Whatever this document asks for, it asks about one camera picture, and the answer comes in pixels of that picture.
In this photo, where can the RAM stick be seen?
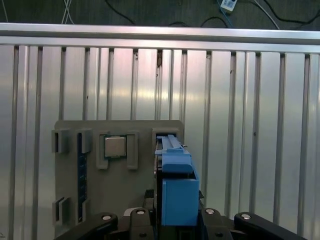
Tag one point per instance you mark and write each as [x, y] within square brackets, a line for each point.
[81, 175]

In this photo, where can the hard disk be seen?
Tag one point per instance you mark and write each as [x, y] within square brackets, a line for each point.
[178, 195]

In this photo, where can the white power strip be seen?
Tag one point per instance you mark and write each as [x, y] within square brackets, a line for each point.
[228, 5]

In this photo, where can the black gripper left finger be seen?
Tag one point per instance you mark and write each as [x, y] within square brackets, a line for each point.
[140, 225]

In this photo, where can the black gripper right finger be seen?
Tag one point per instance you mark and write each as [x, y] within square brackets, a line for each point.
[212, 225]

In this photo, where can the grey parts rack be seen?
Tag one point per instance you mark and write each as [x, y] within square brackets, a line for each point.
[120, 185]

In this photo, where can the silver CPU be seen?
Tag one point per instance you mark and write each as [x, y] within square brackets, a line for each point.
[115, 147]

